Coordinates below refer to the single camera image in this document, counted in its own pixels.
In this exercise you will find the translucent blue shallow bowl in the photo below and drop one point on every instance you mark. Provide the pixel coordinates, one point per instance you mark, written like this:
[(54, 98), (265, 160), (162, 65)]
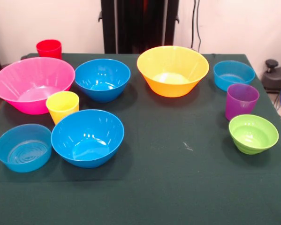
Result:
[(23, 150), (231, 72)]

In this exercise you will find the yellow plastic cup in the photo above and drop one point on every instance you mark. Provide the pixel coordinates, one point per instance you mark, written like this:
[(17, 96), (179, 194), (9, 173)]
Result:
[(60, 103)]

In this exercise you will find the blue plastic bowl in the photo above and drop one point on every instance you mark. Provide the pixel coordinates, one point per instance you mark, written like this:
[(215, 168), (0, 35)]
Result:
[(102, 77), (86, 140)]

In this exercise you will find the red plastic cup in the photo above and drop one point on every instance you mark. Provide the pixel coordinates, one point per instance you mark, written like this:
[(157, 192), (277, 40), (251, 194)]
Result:
[(48, 49)]

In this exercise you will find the purple plastic cup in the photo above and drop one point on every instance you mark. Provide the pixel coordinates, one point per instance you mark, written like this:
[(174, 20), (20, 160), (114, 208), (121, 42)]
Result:
[(241, 100)]

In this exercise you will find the dark green table cloth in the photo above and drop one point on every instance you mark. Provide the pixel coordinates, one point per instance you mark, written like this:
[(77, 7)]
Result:
[(168, 164)]

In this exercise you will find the large orange plastic bowl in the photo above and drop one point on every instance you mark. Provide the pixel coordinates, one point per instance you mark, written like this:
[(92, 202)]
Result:
[(173, 68)]

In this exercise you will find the dark grey clamp device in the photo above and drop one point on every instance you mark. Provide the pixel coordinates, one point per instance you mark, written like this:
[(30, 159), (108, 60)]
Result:
[(276, 77)]

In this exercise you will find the green plastic bowl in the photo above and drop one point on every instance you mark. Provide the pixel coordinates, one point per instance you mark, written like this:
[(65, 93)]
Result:
[(252, 136)]

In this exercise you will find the large pink plastic bowl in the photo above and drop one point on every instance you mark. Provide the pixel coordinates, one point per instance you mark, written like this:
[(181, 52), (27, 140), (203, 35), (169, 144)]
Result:
[(25, 77)]

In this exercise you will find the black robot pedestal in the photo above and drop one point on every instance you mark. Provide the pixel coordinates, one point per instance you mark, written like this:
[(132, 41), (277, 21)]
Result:
[(140, 23)]

